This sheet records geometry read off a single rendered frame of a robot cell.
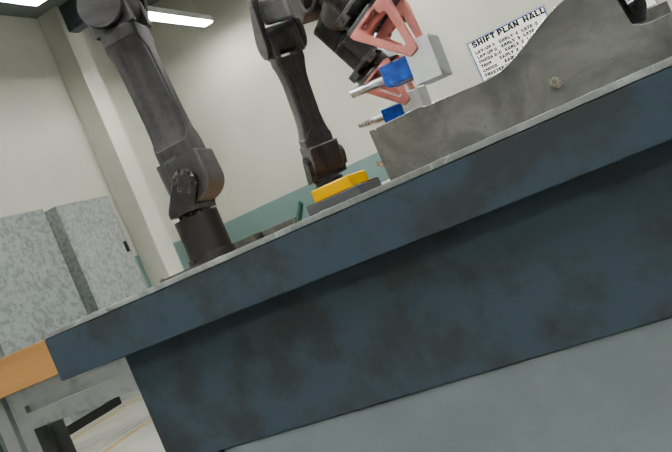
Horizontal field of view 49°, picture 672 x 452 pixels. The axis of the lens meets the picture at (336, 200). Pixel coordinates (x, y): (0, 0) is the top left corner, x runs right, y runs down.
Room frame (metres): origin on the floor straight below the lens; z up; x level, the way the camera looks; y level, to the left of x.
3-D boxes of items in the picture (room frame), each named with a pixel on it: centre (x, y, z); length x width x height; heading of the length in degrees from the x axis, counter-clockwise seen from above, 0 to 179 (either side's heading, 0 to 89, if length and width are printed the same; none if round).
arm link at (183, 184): (1.03, 0.18, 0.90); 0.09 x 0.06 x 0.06; 169
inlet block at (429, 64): (0.96, -0.13, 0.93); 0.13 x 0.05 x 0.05; 64
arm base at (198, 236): (1.03, 0.19, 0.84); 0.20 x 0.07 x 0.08; 161
